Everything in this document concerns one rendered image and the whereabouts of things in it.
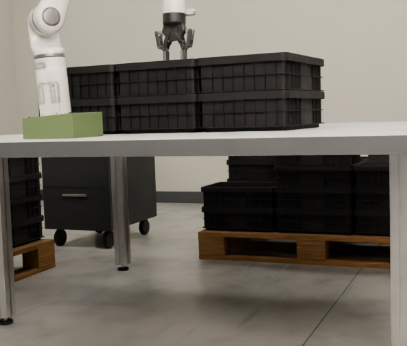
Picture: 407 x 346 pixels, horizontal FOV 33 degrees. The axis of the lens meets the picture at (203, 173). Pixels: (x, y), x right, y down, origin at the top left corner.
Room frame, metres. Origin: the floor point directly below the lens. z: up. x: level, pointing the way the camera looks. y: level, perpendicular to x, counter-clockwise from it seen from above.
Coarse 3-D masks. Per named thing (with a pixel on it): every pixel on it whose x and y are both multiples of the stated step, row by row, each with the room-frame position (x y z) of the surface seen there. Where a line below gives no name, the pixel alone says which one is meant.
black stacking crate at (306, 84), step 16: (224, 64) 2.15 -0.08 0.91; (240, 64) 2.13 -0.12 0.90; (256, 64) 2.11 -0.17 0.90; (272, 64) 2.08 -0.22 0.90; (288, 64) 2.09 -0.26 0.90; (304, 64) 2.24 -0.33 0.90; (208, 80) 2.18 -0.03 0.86; (224, 80) 2.15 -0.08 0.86; (240, 80) 2.13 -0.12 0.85; (256, 80) 2.11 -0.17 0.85; (272, 80) 2.08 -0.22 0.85; (288, 80) 2.09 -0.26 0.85; (304, 80) 2.21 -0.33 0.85; (320, 80) 2.37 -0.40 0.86
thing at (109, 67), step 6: (84, 66) 2.37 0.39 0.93; (90, 66) 2.36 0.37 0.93; (96, 66) 2.34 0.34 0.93; (102, 66) 2.33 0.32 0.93; (108, 66) 2.32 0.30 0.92; (114, 66) 2.33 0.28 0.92; (72, 72) 2.39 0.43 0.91; (78, 72) 2.38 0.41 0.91; (84, 72) 2.37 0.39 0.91; (90, 72) 2.36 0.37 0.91; (96, 72) 2.34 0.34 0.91
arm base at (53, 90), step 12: (36, 60) 2.08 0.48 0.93; (48, 60) 2.06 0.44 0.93; (60, 60) 2.08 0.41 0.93; (36, 72) 2.08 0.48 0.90; (48, 72) 2.06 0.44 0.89; (60, 72) 2.08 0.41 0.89; (48, 84) 2.06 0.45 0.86; (60, 84) 2.08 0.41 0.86; (48, 96) 2.06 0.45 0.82; (60, 96) 2.07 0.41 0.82; (48, 108) 2.06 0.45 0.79; (60, 108) 2.07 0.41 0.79
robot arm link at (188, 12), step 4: (164, 0) 2.29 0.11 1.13; (168, 0) 2.28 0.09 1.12; (172, 0) 2.28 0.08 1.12; (176, 0) 2.28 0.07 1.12; (180, 0) 2.28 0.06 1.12; (184, 0) 2.30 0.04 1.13; (164, 4) 2.29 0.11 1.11; (168, 4) 2.28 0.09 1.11; (172, 4) 2.28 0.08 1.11; (176, 4) 2.28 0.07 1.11; (180, 4) 2.28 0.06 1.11; (184, 4) 2.30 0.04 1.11; (164, 8) 2.29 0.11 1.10; (168, 8) 2.28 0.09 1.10; (172, 8) 2.28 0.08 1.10; (176, 8) 2.28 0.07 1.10; (180, 8) 2.28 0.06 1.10; (184, 8) 2.30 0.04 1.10; (164, 12) 2.29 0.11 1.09; (184, 12) 2.30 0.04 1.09; (188, 12) 2.34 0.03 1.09; (192, 12) 2.34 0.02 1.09
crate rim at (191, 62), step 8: (120, 64) 2.30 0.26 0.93; (128, 64) 2.29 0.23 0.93; (136, 64) 2.28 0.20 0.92; (144, 64) 2.26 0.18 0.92; (152, 64) 2.25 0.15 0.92; (160, 64) 2.24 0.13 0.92; (168, 64) 2.22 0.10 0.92; (176, 64) 2.21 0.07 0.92; (184, 64) 2.20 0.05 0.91; (192, 64) 2.19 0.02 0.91
